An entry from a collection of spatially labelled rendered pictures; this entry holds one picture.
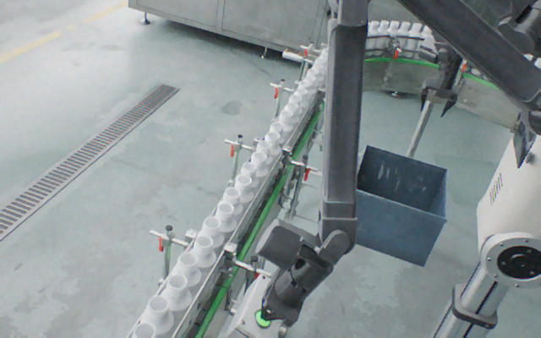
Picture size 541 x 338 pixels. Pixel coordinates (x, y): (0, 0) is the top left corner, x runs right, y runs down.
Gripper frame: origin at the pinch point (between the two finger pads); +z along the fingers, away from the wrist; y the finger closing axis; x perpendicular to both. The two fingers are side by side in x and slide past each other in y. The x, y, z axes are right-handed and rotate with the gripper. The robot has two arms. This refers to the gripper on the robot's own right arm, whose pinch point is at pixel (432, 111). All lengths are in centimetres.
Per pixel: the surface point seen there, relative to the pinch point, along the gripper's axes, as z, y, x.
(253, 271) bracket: 13, 29, 78
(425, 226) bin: 32.0, -9.7, 15.3
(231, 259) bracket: 13, 35, 76
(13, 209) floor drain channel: 120, 179, -3
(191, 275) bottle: 8, 39, 89
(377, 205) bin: 30.2, 6.6, 15.7
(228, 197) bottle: 5, 41, 66
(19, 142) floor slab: 120, 219, -52
